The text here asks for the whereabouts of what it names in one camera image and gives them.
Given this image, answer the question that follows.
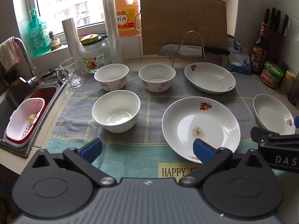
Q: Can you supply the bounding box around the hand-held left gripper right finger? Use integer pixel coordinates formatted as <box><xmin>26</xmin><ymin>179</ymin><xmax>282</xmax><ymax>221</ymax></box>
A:
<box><xmin>179</xmin><ymin>139</ymin><xmax>272</xmax><ymax>188</ymax></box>

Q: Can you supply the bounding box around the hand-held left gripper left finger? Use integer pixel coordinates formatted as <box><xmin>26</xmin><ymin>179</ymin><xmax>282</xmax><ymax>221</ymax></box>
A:
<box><xmin>28</xmin><ymin>138</ymin><xmax>117</xmax><ymax>187</ymax></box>

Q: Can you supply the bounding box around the small white floral plate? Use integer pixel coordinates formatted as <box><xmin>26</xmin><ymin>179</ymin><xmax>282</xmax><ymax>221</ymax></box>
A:
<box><xmin>253</xmin><ymin>94</ymin><xmax>296</xmax><ymax>136</ymax></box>

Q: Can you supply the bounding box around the white plate with brown stain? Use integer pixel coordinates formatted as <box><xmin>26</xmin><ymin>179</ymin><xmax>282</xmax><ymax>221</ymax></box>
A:
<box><xmin>161</xmin><ymin>96</ymin><xmax>241</xmax><ymax>164</ymax></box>

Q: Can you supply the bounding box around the plain white bowl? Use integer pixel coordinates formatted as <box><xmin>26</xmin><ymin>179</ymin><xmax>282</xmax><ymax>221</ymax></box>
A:
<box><xmin>92</xmin><ymin>90</ymin><xmax>141</xmax><ymax>133</ymax></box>

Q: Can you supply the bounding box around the white plate with dark speck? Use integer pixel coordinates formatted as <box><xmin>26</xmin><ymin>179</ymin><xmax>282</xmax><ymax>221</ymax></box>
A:
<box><xmin>184</xmin><ymin>62</ymin><xmax>236</xmax><ymax>94</ymax></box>

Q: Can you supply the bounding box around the white pink-floral bowl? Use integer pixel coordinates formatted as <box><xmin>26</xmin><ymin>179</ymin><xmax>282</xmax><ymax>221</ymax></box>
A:
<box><xmin>94</xmin><ymin>63</ymin><xmax>130</xmax><ymax>91</ymax></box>
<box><xmin>138</xmin><ymin>64</ymin><xmax>176</xmax><ymax>93</ymax></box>

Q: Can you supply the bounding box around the dark glass jar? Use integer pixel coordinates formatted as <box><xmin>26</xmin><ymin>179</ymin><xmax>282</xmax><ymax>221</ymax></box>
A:
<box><xmin>287</xmin><ymin>71</ymin><xmax>299</xmax><ymax>108</ymax></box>

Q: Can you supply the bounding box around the small yellow-lid jar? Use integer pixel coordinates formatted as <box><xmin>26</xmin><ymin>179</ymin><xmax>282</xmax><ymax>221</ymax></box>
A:
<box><xmin>279</xmin><ymin>70</ymin><xmax>296</xmax><ymax>96</ymax></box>

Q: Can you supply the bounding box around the green-lid sauce jar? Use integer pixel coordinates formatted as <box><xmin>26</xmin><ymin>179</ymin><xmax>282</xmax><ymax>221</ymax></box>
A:
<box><xmin>260</xmin><ymin>61</ymin><xmax>284</xmax><ymax>89</ymax></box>

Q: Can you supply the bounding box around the grey and teal towel mat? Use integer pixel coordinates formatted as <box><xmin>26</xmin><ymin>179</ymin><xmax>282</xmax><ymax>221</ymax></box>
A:
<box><xmin>47</xmin><ymin>69</ymin><xmax>284</xmax><ymax>180</ymax></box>

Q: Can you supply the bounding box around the red plastic basin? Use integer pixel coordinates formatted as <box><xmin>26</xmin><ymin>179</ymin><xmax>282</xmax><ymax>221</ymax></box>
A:
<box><xmin>7</xmin><ymin>86</ymin><xmax>58</xmax><ymax>149</ymax></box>

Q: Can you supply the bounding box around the white colander basket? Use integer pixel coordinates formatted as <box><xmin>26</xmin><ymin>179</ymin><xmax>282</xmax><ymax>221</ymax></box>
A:
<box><xmin>6</xmin><ymin>97</ymin><xmax>45</xmax><ymax>145</ymax></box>

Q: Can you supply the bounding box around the dark vinegar bottle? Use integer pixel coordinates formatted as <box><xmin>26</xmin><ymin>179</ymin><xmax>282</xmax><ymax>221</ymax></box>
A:
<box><xmin>251</xmin><ymin>23</ymin><xmax>267</xmax><ymax>75</ymax></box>

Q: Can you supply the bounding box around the clear glass mug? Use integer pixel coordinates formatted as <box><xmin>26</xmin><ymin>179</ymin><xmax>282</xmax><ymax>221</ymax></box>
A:
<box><xmin>57</xmin><ymin>56</ymin><xmax>85</xmax><ymax>89</ymax></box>

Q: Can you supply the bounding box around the white and blue salt bag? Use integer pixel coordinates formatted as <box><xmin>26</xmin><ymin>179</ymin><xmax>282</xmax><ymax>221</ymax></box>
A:
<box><xmin>228</xmin><ymin>35</ymin><xmax>253</xmax><ymax>74</ymax></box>

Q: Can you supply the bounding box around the knife block with knives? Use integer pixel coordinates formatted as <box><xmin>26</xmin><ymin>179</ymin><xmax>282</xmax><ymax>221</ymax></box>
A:
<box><xmin>263</xmin><ymin>7</ymin><xmax>290</xmax><ymax>52</ymax></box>

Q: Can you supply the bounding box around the glass jar with yellow lid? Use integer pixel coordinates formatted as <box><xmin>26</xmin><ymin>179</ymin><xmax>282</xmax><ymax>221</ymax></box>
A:
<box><xmin>81</xmin><ymin>35</ymin><xmax>110</xmax><ymax>73</ymax></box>

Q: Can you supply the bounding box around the steel sink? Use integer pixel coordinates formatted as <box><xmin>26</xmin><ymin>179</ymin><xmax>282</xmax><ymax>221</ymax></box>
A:
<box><xmin>0</xmin><ymin>75</ymin><xmax>69</xmax><ymax>158</ymax></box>

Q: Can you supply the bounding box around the short plastic wrap roll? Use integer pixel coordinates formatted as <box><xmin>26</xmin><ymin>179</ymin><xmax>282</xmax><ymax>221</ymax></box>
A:
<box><xmin>62</xmin><ymin>17</ymin><xmax>87</xmax><ymax>74</ymax></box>

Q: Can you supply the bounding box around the small potted plant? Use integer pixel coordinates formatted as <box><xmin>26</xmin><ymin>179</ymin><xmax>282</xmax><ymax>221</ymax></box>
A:
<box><xmin>48</xmin><ymin>31</ymin><xmax>62</xmax><ymax>50</ymax></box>

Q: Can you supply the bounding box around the steel faucet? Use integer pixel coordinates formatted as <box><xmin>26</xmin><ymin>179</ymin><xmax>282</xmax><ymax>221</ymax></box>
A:
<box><xmin>13</xmin><ymin>37</ymin><xmax>44</xmax><ymax>85</ymax></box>

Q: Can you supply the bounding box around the green dish soap bottle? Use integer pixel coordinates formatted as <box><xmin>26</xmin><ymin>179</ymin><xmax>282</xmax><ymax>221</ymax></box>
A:
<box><xmin>27</xmin><ymin>9</ymin><xmax>51</xmax><ymax>57</ymax></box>

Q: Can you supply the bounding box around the tall plastic wrap roll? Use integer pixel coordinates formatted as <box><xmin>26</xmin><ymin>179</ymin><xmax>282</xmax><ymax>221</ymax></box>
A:
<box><xmin>102</xmin><ymin>0</ymin><xmax>123</xmax><ymax>65</ymax></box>

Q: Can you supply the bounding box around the white and pink dishcloth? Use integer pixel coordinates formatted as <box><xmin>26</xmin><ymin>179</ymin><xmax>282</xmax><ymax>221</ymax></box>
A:
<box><xmin>0</xmin><ymin>37</ymin><xmax>22</xmax><ymax>72</ymax></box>

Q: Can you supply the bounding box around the bamboo cutting board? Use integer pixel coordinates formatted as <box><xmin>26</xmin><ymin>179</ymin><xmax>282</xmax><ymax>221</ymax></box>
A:
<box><xmin>140</xmin><ymin>0</ymin><xmax>228</xmax><ymax>56</ymax></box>

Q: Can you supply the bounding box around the orange cooking wine jug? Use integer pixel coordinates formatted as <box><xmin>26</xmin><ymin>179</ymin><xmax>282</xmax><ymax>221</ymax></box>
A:
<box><xmin>112</xmin><ymin>0</ymin><xmax>142</xmax><ymax>38</ymax></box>

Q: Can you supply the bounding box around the window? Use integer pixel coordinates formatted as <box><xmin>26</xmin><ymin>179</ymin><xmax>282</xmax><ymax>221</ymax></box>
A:
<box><xmin>26</xmin><ymin>0</ymin><xmax>209</xmax><ymax>32</ymax></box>

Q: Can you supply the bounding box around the black-handled kitchen knife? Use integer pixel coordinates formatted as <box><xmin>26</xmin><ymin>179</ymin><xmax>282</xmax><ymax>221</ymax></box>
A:
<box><xmin>158</xmin><ymin>44</ymin><xmax>231</xmax><ymax>59</ymax></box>

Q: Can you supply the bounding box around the metal wire rack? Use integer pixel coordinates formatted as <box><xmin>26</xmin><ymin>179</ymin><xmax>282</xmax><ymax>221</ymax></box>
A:
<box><xmin>172</xmin><ymin>31</ymin><xmax>206</xmax><ymax>68</ymax></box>

